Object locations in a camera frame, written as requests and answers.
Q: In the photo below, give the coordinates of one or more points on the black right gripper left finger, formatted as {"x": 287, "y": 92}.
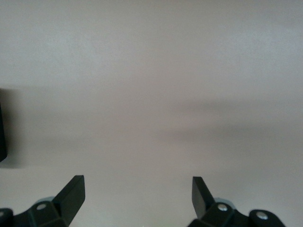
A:
{"x": 71, "y": 198}

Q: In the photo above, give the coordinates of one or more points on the black plastic box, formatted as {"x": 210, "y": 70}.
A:
{"x": 2, "y": 132}

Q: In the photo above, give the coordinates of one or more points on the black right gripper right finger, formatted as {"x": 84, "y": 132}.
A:
{"x": 201, "y": 198}

